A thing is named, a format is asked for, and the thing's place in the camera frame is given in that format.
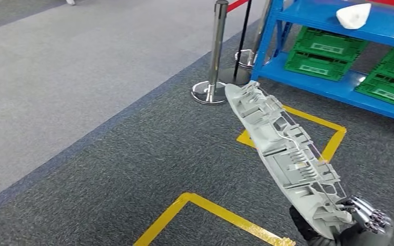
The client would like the white triangular plastic part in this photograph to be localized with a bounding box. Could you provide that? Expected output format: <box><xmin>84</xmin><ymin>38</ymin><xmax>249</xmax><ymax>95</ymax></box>
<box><xmin>336</xmin><ymin>3</ymin><xmax>372</xmax><ymax>30</ymax></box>

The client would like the blue metal shelf rack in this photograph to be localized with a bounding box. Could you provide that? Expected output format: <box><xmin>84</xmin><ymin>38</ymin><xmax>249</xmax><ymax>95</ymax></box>
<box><xmin>250</xmin><ymin>0</ymin><xmax>394</xmax><ymax>144</ymax></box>

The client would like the black stanchion with round base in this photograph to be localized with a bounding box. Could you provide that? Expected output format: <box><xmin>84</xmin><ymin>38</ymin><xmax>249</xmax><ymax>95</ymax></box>
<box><xmin>218</xmin><ymin>0</ymin><xmax>253</xmax><ymax>86</ymax></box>

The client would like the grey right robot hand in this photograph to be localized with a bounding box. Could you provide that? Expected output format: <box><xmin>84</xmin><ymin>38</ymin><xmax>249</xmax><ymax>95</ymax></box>
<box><xmin>288</xmin><ymin>195</ymin><xmax>394</xmax><ymax>246</ymax></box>

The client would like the grey plastic wheel cover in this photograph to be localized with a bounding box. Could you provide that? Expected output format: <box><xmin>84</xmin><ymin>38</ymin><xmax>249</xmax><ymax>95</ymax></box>
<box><xmin>225</xmin><ymin>80</ymin><xmax>354</xmax><ymax>240</ymax></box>

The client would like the yellow floor tape square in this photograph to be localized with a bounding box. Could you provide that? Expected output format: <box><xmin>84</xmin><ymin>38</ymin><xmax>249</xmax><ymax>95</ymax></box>
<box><xmin>236</xmin><ymin>105</ymin><xmax>348</xmax><ymax>163</ymax></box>
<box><xmin>133</xmin><ymin>192</ymin><xmax>297</xmax><ymax>246</ymax></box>

